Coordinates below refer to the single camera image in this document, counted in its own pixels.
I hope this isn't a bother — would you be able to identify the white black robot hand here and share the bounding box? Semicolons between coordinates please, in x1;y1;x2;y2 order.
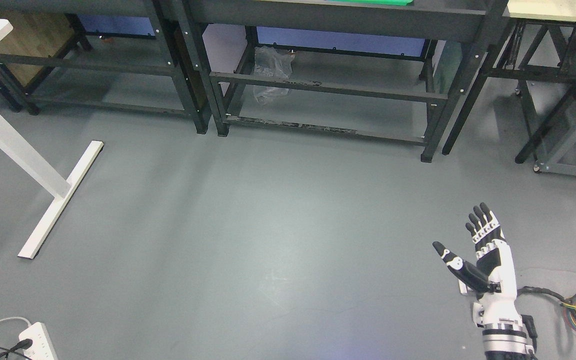
432;202;522;328

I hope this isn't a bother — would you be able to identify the black metal right shelf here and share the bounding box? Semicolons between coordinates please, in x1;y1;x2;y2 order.
169;0;508;163

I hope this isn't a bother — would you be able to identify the black metal shelf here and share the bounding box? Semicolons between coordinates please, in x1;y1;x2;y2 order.
169;0;508;163
0;0;211;134

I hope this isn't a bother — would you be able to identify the green plastic tray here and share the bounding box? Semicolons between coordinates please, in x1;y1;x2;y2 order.
339;0;414;6

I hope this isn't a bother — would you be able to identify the black metal left shelf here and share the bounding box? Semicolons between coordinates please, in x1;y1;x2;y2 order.
0;0;211;134

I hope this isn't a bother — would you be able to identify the clear plastic bag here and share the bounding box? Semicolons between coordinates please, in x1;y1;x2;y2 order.
253;46;297;106

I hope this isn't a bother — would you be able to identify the white power strip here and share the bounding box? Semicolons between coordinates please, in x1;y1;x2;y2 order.
18;322;58;360

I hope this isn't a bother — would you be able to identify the white height-adjustable table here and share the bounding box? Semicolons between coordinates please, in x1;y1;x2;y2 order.
0;19;105;260

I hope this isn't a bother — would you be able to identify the grey frame wooden-top cart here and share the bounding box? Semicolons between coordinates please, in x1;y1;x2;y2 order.
442;0;576;180

